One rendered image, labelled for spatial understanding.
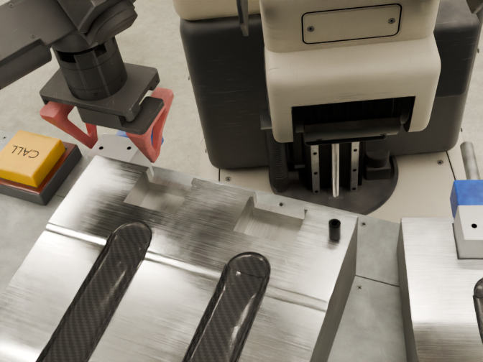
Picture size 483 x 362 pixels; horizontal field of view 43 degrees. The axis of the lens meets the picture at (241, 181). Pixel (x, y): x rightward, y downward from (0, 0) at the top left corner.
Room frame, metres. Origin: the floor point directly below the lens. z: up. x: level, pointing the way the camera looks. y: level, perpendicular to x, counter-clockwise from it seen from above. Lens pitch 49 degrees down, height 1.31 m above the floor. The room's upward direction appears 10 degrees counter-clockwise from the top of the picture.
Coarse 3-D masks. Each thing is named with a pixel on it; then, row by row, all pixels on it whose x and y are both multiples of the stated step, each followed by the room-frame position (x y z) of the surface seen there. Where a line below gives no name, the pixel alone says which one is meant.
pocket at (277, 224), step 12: (252, 204) 0.34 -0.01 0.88; (264, 204) 0.35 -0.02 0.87; (240, 216) 0.33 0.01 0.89; (252, 216) 0.34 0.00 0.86; (264, 216) 0.34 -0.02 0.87; (276, 216) 0.33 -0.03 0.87; (288, 216) 0.33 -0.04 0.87; (300, 216) 0.33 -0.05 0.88; (240, 228) 0.32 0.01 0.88; (252, 228) 0.33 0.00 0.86; (264, 228) 0.33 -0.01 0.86; (276, 228) 0.33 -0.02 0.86; (288, 228) 0.32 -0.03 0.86; (276, 240) 0.31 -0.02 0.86; (288, 240) 0.31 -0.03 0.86
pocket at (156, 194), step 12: (144, 180) 0.40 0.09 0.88; (156, 180) 0.40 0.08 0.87; (132, 192) 0.38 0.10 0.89; (144, 192) 0.39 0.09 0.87; (156, 192) 0.39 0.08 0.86; (168, 192) 0.39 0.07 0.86; (180, 192) 0.38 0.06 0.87; (132, 204) 0.37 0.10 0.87; (144, 204) 0.38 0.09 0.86; (156, 204) 0.38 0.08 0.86; (168, 204) 0.38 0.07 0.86; (180, 204) 0.37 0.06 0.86
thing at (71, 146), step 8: (64, 144) 0.53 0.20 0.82; (72, 144) 0.53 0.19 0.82; (64, 160) 0.50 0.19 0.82; (56, 168) 0.49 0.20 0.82; (48, 176) 0.48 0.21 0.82; (0, 184) 0.48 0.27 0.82; (8, 184) 0.48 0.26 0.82; (16, 184) 0.48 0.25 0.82; (40, 184) 0.47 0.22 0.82; (32, 192) 0.46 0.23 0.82; (40, 192) 0.46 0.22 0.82
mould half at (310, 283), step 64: (128, 192) 0.38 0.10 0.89; (192, 192) 0.36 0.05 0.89; (64, 256) 0.32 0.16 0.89; (192, 256) 0.29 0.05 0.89; (320, 256) 0.27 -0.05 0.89; (0, 320) 0.27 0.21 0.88; (128, 320) 0.25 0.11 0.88; (192, 320) 0.24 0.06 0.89; (256, 320) 0.23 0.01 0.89; (320, 320) 0.22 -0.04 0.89
